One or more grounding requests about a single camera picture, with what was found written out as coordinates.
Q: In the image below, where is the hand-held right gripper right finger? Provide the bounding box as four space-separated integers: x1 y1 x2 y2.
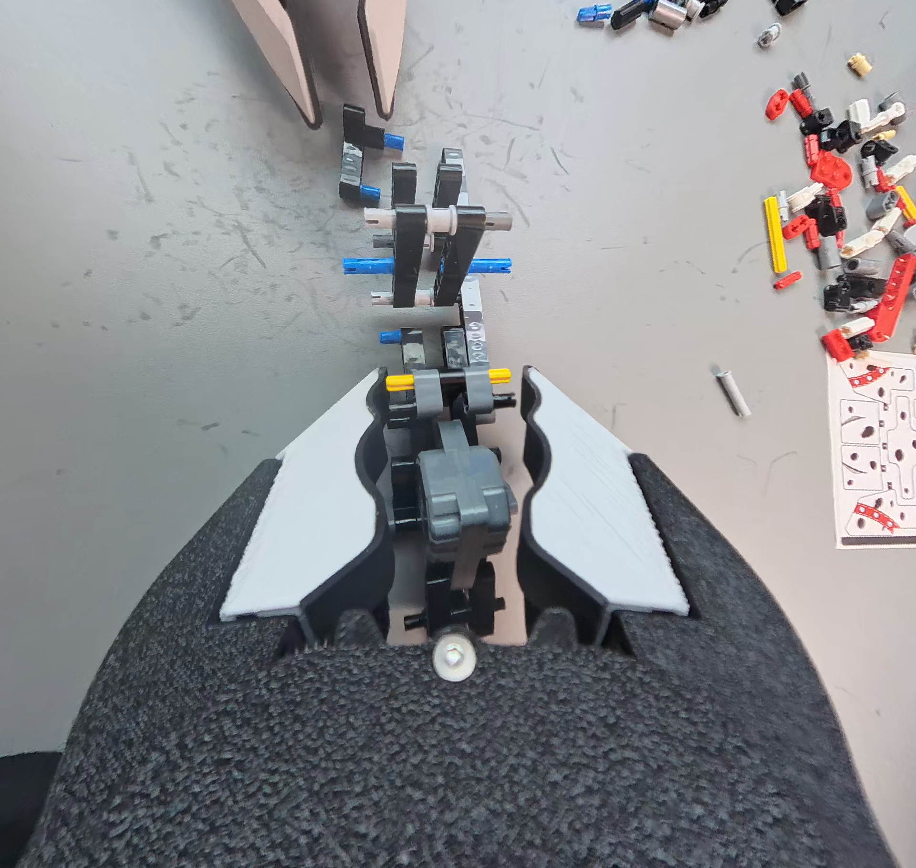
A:
515 365 691 646

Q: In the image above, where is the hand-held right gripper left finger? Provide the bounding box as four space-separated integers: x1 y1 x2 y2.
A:
218 367 396 643

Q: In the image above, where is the yellow axle rod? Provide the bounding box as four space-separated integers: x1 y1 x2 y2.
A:
763 196 789 274

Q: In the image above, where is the black grey brick chassis assembly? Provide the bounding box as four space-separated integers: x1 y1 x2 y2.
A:
342 147 520 643

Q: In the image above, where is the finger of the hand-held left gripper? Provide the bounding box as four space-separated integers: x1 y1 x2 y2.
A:
202 0 323 128
353 0 414 121

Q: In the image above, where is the pile of red white bricks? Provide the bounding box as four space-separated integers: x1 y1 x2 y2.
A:
762 70 916 364

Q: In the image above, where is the white sticker sheet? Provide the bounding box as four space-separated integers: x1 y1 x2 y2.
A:
826 353 916 550

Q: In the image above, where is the grey desk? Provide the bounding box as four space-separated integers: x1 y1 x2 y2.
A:
0 0 916 868

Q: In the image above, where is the black beam with blue pins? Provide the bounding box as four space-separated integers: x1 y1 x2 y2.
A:
339 103 406 202

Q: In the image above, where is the grey long pin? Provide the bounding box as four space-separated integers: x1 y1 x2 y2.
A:
711 364 753 419

